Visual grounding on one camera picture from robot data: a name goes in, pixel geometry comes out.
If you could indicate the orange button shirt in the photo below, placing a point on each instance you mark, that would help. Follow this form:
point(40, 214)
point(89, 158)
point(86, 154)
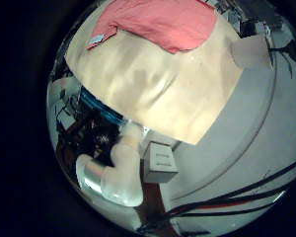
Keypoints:
point(161, 23)

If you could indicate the grey square box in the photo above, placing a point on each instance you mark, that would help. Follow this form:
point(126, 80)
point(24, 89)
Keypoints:
point(159, 163)

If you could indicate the blue strip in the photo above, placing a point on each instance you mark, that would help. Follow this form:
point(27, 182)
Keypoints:
point(102, 110)

